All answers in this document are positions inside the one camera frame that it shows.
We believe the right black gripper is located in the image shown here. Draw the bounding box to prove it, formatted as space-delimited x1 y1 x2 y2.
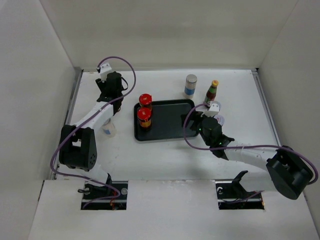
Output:
181 109 215 147

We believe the red-lid chili jar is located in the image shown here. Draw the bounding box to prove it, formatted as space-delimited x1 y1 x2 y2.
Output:
138 93 153 111
136 107 152 130

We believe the red-lid chili jar front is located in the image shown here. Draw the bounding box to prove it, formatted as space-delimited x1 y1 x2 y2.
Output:
136 107 152 130

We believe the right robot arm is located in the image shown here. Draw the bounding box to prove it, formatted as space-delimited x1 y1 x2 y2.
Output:
181 111 319 200

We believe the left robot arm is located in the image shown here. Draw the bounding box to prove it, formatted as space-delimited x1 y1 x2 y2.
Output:
58 71 125 200

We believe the black plastic tray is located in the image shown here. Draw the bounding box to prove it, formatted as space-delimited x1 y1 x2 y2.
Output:
133 99 195 142

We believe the yellow-cap sauce bottle right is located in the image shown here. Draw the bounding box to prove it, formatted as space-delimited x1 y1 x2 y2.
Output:
204 80 219 104

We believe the small white sauce cup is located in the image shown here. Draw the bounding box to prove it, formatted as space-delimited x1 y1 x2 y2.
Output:
214 114 225 126

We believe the blue-label pepper jar right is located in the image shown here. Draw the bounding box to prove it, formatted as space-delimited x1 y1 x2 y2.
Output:
184 74 198 99

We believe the blue-label pepper jar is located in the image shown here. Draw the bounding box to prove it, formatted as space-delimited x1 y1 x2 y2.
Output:
184 74 198 99
101 119 117 138

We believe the blue-label pepper jar left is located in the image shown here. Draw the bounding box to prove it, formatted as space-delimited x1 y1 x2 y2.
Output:
101 119 117 138

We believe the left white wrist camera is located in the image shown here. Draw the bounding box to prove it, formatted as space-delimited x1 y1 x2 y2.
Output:
97 62 112 81

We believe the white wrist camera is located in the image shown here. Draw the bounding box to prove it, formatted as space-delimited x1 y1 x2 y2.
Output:
201 101 221 117
97 62 112 81

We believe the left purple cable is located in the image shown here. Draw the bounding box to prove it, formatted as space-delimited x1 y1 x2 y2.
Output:
49 55 137 210

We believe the purple cable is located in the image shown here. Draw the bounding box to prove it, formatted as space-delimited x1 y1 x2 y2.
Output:
49 55 137 210
182 104 320 186

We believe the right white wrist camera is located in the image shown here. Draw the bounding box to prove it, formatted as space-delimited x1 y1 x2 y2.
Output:
201 101 221 117

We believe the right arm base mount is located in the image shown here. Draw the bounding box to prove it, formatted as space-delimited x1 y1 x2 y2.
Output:
215 170 265 210

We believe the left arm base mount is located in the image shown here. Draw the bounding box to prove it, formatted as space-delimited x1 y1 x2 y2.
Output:
77 181 129 211

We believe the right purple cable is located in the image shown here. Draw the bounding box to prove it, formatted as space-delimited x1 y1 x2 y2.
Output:
182 104 320 186

